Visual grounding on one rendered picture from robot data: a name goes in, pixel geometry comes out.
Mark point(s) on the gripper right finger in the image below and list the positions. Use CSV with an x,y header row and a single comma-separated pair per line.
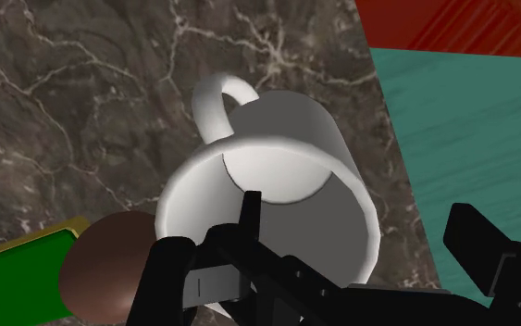
x,y
490,253

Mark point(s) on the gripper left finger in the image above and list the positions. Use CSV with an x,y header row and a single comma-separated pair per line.
x,y
224,253

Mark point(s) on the brown round ball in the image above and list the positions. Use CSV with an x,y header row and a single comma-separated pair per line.
x,y
102,266

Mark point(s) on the white mug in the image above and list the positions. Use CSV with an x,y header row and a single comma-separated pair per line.
x,y
287,135

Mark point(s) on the green box with yellow rim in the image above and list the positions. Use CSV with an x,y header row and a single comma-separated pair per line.
x,y
12,280

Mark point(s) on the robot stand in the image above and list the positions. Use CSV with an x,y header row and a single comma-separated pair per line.
x,y
458,22

